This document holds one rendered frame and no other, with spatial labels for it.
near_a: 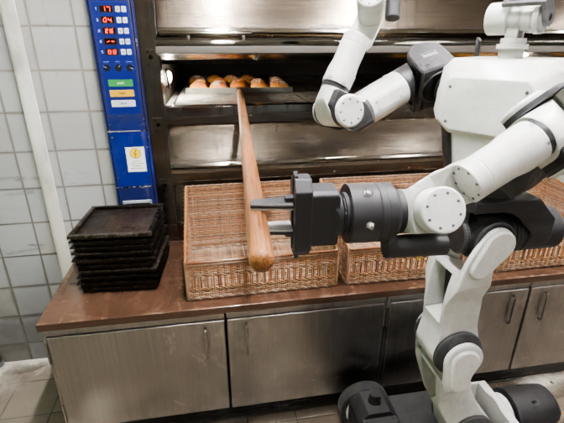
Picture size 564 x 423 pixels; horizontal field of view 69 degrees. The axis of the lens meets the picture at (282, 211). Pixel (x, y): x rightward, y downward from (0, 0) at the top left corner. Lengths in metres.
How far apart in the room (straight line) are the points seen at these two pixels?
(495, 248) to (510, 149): 0.47
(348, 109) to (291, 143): 0.86
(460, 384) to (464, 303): 0.24
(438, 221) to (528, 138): 0.20
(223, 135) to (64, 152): 0.64
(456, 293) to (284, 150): 0.99
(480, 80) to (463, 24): 1.04
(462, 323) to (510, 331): 0.76
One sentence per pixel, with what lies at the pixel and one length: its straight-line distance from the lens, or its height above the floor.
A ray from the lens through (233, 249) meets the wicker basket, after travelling 1.81.
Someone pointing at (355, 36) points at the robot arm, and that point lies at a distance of 1.06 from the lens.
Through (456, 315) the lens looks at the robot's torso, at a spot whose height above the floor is 0.74.
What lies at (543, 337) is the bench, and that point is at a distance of 2.15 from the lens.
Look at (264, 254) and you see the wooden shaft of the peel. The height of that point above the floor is 1.20.
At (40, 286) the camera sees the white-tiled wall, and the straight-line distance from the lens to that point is 2.19.
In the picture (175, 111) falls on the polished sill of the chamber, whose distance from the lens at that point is 1.78.
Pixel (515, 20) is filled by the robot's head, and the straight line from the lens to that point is 1.06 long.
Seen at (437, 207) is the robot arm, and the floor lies 1.22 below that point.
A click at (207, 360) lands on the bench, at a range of 1.62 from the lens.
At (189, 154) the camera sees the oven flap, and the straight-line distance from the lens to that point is 1.80.
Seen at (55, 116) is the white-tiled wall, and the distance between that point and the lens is 1.87.
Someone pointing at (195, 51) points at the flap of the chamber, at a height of 1.39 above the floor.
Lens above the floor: 1.42
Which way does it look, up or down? 22 degrees down
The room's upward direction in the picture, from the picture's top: straight up
